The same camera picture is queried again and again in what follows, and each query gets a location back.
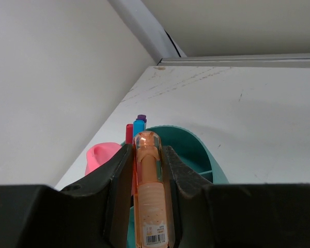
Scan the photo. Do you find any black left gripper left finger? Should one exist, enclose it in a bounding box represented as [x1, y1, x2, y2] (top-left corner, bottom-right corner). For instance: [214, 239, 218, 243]
[0, 144, 133, 247]

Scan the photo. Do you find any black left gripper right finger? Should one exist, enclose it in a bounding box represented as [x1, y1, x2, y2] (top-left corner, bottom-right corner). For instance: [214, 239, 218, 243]
[163, 146, 310, 247]

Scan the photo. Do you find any orange highlighter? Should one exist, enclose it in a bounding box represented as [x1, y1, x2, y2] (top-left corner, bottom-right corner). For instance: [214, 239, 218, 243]
[133, 131, 169, 247]

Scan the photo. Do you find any pink capped clear tube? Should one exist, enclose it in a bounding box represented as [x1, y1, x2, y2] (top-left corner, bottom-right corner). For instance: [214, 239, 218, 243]
[85, 142, 122, 176]

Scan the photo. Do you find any red capped white marker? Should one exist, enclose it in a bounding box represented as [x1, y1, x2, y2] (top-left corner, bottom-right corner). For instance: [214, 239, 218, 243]
[125, 123, 133, 144]

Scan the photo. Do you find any purple capped white marker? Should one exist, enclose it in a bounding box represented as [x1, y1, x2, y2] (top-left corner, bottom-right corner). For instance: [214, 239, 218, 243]
[136, 114, 147, 124]

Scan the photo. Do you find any teal round desk organizer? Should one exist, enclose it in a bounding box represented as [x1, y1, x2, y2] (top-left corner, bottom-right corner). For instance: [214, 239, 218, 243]
[127, 126, 227, 247]

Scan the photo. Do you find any black corner cable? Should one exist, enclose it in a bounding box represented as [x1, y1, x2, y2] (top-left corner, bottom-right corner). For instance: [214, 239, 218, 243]
[164, 29, 181, 58]

